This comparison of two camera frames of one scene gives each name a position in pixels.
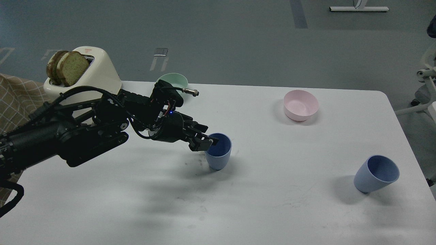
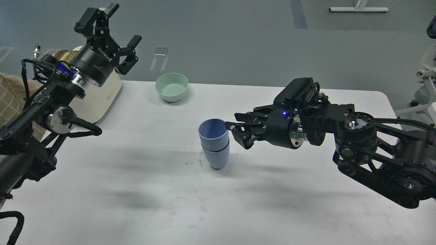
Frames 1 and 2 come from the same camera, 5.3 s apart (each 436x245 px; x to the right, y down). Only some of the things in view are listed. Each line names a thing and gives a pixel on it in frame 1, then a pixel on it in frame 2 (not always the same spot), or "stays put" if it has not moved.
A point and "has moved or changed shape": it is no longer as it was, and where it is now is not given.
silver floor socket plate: [161, 51] stays put
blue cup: [218, 155] stays put
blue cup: [378, 172] has moved or changed shape
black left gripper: [174, 128] → [93, 63]
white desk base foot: [359, 9] stays put
